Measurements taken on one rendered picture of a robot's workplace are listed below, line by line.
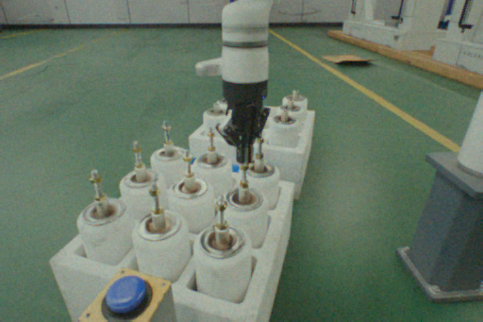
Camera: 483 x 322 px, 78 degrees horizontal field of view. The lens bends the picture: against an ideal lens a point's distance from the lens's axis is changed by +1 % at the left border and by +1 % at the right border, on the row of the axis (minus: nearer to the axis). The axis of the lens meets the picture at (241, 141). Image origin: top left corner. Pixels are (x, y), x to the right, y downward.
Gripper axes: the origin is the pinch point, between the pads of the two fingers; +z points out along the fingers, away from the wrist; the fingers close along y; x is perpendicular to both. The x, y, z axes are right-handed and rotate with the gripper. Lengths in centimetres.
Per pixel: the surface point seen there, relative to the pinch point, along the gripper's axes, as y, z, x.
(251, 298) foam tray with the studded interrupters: -12.1, 17.4, -11.0
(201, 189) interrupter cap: -3.3, 9.8, 8.8
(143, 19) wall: 349, 13, 542
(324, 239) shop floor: 25.8, 35.2, -8.0
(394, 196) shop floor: 59, 35, -18
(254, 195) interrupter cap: 1.9, 10.0, -1.0
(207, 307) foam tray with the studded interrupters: -17.5, 17.4, -6.5
